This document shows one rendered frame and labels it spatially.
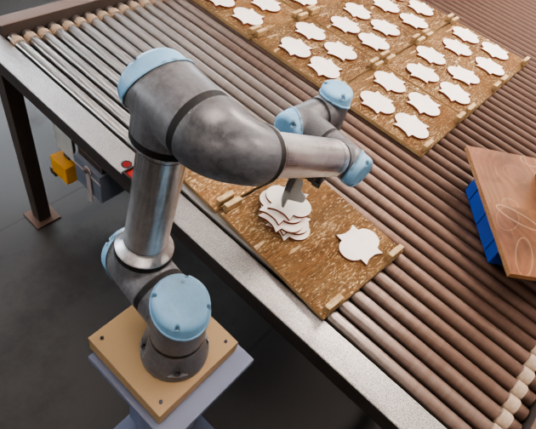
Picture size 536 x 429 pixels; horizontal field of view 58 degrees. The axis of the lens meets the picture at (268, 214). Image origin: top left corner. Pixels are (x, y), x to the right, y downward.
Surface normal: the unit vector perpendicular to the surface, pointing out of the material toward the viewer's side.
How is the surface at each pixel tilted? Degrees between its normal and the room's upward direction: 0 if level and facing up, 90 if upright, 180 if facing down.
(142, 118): 85
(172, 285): 9
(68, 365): 0
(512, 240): 0
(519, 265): 0
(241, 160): 70
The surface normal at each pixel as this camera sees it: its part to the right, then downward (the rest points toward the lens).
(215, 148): 0.11, 0.38
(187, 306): 0.29, -0.52
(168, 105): -0.39, -0.11
